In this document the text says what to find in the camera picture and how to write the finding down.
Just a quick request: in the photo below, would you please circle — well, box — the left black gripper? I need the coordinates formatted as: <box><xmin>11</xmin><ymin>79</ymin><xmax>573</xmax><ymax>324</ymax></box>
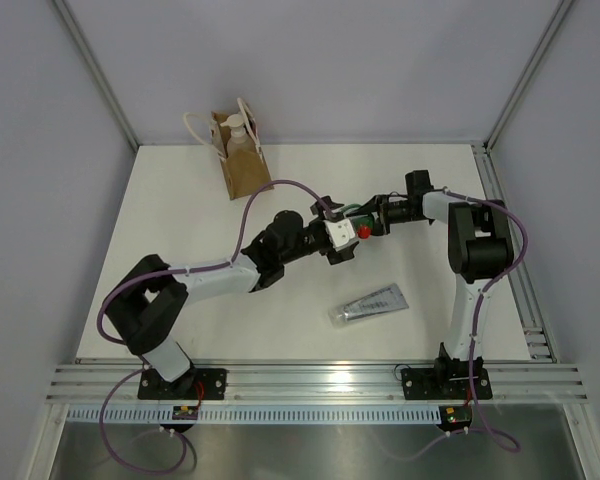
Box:
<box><xmin>280</xmin><ymin>198</ymin><xmax>355</xmax><ymax>266</ymax></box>

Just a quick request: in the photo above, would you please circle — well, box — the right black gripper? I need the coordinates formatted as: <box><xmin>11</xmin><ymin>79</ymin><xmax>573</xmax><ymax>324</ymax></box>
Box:
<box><xmin>350</xmin><ymin>194</ymin><xmax>421</xmax><ymax>237</ymax></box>

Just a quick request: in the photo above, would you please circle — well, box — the green dish soap bottle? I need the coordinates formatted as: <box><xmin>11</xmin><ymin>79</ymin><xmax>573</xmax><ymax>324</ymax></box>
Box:
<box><xmin>340</xmin><ymin>203</ymin><xmax>376</xmax><ymax>239</ymax></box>

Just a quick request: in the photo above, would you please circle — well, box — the beige pump bottle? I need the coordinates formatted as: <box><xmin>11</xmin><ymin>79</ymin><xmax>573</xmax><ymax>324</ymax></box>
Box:
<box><xmin>221</xmin><ymin>114</ymin><xmax>257</xmax><ymax>156</ymax></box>

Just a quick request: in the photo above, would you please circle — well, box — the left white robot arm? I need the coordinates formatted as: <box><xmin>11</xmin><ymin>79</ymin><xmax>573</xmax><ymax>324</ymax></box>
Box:
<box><xmin>101</xmin><ymin>210</ymin><xmax>359</xmax><ymax>399</ymax></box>

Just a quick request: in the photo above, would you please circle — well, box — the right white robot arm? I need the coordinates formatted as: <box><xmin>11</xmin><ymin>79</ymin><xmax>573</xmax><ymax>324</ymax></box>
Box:
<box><xmin>346</xmin><ymin>170</ymin><xmax>514</xmax><ymax>400</ymax></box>

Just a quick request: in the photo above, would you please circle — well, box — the burlap watermelon canvas bag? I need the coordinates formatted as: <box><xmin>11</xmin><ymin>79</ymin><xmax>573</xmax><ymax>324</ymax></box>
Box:
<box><xmin>182</xmin><ymin>97</ymin><xmax>272</xmax><ymax>200</ymax></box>

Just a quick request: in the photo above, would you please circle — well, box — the silver squeeze tube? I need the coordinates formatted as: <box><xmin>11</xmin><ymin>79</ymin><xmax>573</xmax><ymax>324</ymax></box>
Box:
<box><xmin>328</xmin><ymin>283</ymin><xmax>409</xmax><ymax>327</ymax></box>

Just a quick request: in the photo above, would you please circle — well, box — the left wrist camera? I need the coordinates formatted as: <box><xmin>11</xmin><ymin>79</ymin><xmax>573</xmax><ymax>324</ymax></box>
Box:
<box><xmin>324</xmin><ymin>218</ymin><xmax>358</xmax><ymax>251</ymax></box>

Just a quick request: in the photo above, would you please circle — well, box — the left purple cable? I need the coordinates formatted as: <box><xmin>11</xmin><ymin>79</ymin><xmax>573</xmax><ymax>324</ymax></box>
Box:
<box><xmin>97</xmin><ymin>180</ymin><xmax>341</xmax><ymax>475</ymax></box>

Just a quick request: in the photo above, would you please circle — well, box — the purple cable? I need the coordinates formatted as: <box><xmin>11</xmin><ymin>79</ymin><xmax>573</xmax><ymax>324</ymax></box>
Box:
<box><xmin>439</xmin><ymin>189</ymin><xmax>532</xmax><ymax>459</ymax></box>
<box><xmin>97</xmin><ymin>180</ymin><xmax>341</xmax><ymax>475</ymax></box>

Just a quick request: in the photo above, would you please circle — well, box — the white slotted cable duct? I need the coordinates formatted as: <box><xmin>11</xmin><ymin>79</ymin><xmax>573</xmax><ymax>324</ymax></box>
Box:
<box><xmin>66</xmin><ymin>404</ymin><xmax>472</xmax><ymax>425</ymax></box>

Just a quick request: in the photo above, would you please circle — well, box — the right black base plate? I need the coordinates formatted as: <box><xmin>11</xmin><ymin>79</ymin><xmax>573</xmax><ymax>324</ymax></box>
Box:
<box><xmin>400</xmin><ymin>367</ymin><xmax>493</xmax><ymax>401</ymax></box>

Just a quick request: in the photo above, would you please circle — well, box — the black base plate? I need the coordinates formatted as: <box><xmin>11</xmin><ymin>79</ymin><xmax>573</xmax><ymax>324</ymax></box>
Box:
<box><xmin>137</xmin><ymin>367</ymin><xmax>228</xmax><ymax>401</ymax></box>
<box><xmin>400</xmin><ymin>367</ymin><xmax>493</xmax><ymax>401</ymax></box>

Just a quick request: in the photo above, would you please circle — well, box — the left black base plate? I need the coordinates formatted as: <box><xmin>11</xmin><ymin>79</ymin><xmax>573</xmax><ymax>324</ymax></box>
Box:
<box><xmin>137</xmin><ymin>367</ymin><xmax>228</xmax><ymax>401</ymax></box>

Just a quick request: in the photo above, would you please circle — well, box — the right side aluminium rail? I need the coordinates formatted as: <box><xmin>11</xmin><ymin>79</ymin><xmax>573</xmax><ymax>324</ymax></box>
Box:
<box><xmin>470</xmin><ymin>143</ymin><xmax>556</xmax><ymax>361</ymax></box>

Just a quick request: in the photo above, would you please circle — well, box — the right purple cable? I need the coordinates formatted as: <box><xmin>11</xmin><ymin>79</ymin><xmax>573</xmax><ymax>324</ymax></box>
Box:
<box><xmin>439</xmin><ymin>189</ymin><xmax>532</xmax><ymax>459</ymax></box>

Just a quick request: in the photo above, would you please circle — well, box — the right aluminium frame post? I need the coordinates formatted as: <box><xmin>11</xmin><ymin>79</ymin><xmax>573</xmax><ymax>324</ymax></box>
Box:
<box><xmin>483</xmin><ymin>0</ymin><xmax>577</xmax><ymax>152</ymax></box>

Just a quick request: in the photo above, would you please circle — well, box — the aluminium frame post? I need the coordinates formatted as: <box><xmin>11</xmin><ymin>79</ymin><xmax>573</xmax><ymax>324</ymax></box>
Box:
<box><xmin>48</xmin><ymin>0</ymin><xmax>141</xmax><ymax>154</ymax></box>
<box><xmin>483</xmin><ymin>0</ymin><xmax>577</xmax><ymax>152</ymax></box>

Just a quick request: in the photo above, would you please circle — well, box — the aluminium mounting rail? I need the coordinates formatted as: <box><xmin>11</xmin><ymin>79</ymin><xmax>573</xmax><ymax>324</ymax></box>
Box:
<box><xmin>46</xmin><ymin>362</ymin><xmax>588</xmax><ymax>404</ymax></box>

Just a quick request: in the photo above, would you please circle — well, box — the left aluminium frame post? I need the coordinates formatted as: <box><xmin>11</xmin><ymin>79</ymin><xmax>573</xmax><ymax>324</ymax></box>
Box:
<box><xmin>48</xmin><ymin>0</ymin><xmax>141</xmax><ymax>154</ymax></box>

